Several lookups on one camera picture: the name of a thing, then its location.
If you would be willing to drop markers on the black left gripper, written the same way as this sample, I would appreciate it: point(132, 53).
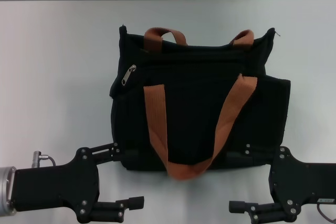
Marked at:
point(52, 187)

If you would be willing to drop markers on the left robot arm silver white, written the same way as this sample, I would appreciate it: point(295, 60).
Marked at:
point(5, 190)

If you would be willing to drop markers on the silver zipper pull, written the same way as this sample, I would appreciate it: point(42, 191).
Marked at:
point(128, 75)

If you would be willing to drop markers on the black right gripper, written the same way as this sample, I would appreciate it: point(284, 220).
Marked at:
point(302, 182)

